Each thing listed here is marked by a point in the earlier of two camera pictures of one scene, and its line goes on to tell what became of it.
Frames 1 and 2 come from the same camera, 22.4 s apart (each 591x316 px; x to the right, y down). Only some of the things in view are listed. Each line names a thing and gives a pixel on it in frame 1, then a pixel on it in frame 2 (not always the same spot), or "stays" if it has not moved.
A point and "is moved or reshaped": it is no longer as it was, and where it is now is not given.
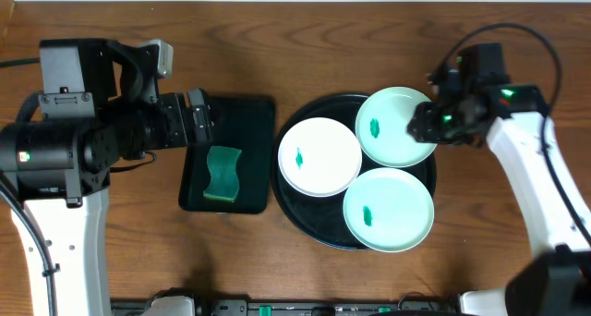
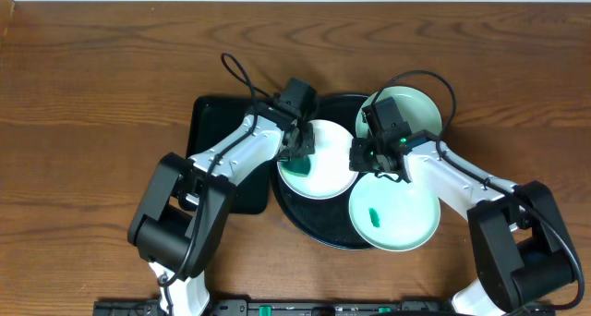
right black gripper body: x=449 y=126 to x=367 y=157
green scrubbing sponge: x=222 y=163 is moved or reshaped
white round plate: x=319 y=157 stays
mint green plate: x=389 y=210 stays
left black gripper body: x=199 y=117 to x=299 y=144
